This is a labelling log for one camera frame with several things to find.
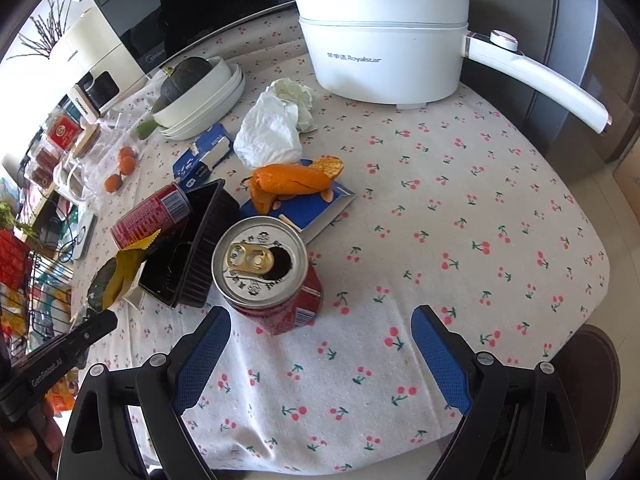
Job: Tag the red drink can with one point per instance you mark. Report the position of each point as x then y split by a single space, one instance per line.
145 220
280 310

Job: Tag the green vegetable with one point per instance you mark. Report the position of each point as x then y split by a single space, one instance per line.
146 129

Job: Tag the black plastic tray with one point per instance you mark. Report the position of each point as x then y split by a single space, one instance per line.
210 230

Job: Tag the white oval plate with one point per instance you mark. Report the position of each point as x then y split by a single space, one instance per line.
227 105
220 121

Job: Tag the large orange peel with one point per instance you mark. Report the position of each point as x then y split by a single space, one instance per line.
290 185

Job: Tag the yellow snack wrapper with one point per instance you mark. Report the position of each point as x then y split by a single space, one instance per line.
125 270

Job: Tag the white countertop appliance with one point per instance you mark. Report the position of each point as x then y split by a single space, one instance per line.
100 55

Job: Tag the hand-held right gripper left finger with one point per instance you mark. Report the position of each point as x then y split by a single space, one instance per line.
200 365

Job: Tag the dark green squash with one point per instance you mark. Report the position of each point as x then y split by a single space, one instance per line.
182 77

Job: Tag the black microwave oven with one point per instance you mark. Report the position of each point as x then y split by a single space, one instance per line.
150 20

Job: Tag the small orange peel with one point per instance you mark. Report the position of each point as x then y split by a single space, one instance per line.
327 165

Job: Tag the crumpled white tissue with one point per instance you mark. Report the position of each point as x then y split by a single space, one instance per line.
300 105

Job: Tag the brown round stool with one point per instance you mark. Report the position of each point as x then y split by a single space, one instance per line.
595 390

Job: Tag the white oval baking dish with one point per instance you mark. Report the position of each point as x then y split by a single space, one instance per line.
200 100

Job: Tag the grey refrigerator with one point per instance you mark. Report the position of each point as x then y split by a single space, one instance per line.
565 10

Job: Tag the cherry print tablecloth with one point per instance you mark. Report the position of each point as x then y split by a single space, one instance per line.
450 210

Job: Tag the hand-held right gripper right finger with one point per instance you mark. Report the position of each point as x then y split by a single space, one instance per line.
440 360

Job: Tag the white electric pot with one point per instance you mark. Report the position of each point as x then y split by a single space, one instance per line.
385 55

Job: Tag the person's left hand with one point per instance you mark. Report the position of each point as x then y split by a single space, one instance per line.
47 430

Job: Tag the white kitchen scale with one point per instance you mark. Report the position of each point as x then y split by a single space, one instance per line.
82 235

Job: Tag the dry branches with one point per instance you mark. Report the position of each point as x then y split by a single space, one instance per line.
47 35

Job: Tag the green plant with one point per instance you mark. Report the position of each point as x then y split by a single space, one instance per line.
15 217

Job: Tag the blue carton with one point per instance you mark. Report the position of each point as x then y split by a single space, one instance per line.
320 210

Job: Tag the red box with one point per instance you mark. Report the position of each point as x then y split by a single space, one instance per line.
62 132

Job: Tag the jar with wooden lid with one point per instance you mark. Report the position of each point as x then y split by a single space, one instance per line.
89 141

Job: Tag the white plastic bag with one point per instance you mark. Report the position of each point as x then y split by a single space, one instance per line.
265 135

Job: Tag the blue and white box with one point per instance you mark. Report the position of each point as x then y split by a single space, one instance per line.
195 170

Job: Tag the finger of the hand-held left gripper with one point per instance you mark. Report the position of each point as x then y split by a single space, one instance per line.
95 327

